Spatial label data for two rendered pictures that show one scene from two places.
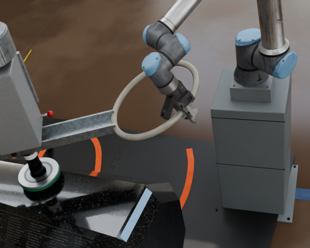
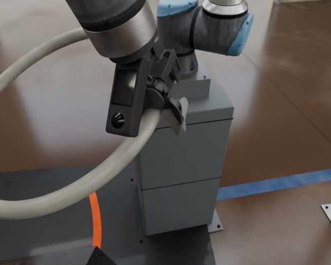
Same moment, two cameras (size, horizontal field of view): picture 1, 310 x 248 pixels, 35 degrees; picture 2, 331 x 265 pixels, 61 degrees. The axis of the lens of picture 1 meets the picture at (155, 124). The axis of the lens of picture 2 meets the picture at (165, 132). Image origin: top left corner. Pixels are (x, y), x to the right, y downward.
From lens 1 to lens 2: 173 cm
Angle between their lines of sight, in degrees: 28
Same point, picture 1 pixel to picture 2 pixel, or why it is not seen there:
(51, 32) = not seen: outside the picture
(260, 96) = (196, 91)
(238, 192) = (165, 215)
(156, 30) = not seen: outside the picture
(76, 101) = not seen: outside the picture
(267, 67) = (221, 38)
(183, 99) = (165, 72)
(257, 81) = (191, 70)
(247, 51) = (182, 23)
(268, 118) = (214, 118)
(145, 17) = (0, 62)
